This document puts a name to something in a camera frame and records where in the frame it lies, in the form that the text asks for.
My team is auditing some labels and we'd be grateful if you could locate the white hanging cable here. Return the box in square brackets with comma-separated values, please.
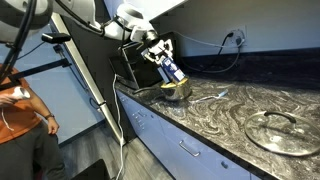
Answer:
[112, 73, 127, 180]

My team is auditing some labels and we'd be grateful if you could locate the steel saucepan with black handle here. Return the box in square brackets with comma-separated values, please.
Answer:
[133, 77, 193, 102]

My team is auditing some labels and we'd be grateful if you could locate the black camera on stand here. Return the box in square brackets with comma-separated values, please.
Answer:
[41, 32, 72, 45]

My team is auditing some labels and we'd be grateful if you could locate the person right hand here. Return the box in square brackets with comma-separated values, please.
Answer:
[0, 91, 18, 108]

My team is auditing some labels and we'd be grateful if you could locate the person left forearm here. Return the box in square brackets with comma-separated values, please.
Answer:
[26, 94, 54, 119]

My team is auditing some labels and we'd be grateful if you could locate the black tall panel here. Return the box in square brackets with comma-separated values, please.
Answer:
[63, 14, 138, 143]

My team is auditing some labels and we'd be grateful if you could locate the black floor object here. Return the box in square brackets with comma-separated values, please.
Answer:
[70, 158, 112, 180]

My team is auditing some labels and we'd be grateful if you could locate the person left hand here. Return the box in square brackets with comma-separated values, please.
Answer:
[46, 117, 61, 136]

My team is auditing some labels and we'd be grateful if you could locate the glass pot lid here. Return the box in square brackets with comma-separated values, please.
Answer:
[243, 110, 320, 157]

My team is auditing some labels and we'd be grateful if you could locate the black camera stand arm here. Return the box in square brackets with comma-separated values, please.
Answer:
[0, 44, 73, 92]

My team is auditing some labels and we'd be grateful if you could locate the person in orange shirt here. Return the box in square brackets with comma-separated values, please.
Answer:
[0, 63, 69, 180]

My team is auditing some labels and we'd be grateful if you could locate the silver slanted post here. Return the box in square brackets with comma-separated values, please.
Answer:
[49, 21, 128, 147]

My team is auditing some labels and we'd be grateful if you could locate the white wall outlet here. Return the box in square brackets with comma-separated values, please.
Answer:
[226, 25, 249, 48]

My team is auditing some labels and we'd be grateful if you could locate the white power cable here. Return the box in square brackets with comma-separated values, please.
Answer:
[171, 30, 246, 48]

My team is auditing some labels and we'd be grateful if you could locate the stainless steel microwave oven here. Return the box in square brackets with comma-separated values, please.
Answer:
[109, 31, 183, 91]

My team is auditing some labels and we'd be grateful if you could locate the black power cable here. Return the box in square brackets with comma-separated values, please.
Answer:
[179, 31, 243, 75]

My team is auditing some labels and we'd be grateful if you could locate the white handheld controller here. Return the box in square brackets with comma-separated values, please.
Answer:
[11, 86, 32, 101]

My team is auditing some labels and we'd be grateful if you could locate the yellow orzo pasta pile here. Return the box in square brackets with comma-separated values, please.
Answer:
[161, 81, 186, 89]

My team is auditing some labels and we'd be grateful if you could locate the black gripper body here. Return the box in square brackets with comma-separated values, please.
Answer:
[153, 39, 169, 58]

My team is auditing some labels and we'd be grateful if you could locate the blue base cabinet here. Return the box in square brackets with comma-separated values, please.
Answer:
[114, 89, 268, 180]

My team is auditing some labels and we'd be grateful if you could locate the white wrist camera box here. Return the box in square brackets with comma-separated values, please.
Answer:
[148, 39, 175, 58]

